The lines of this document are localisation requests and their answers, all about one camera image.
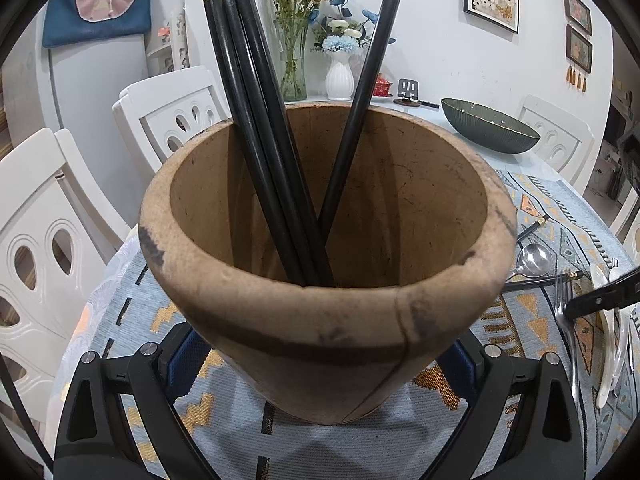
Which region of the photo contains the metal spoon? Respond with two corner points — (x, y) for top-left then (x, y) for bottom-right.
(505, 243), (557, 285)

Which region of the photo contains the blue cloth cover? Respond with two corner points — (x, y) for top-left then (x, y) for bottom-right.
(42, 0), (153, 49)

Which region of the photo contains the white vase with blue flowers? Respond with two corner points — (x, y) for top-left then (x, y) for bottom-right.
(312, 0), (396, 102)

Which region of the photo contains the glass vase with dried flowers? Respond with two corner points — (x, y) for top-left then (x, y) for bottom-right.
(260, 0), (335, 102)

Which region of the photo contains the small framed wall picture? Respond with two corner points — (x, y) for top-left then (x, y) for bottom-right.
(562, 0), (593, 37)
(565, 25), (594, 73)

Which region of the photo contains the white serving spoon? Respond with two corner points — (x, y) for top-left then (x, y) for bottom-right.
(590, 264), (621, 408)

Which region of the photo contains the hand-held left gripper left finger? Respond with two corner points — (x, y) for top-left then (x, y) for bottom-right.
(52, 325), (221, 480)

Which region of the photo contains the white wall rack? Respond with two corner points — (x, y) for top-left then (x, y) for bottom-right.
(146, 7), (192, 73)

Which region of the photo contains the wooden utensil holder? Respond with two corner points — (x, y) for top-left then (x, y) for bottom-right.
(139, 101), (518, 426)

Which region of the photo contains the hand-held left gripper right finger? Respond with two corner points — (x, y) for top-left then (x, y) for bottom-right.
(440, 327), (586, 480)

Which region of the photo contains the black cable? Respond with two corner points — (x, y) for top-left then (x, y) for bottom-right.
(0, 350), (55, 470)

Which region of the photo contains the patterned blue table mat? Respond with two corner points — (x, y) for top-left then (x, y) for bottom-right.
(50, 170), (640, 480)

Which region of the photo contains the metal fork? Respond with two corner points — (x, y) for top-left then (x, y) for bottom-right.
(554, 272), (582, 408)

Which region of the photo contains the white refrigerator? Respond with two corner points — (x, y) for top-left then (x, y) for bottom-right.
(2, 35), (151, 221)

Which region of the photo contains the white chair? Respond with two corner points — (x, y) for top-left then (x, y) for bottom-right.
(112, 65), (232, 177)
(517, 94), (598, 196)
(0, 127), (132, 411)
(610, 187), (640, 261)

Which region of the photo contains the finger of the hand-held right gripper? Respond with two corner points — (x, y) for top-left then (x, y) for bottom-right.
(564, 269), (640, 320)

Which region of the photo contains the dark green bowl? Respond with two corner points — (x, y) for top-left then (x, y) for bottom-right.
(441, 97), (542, 155)

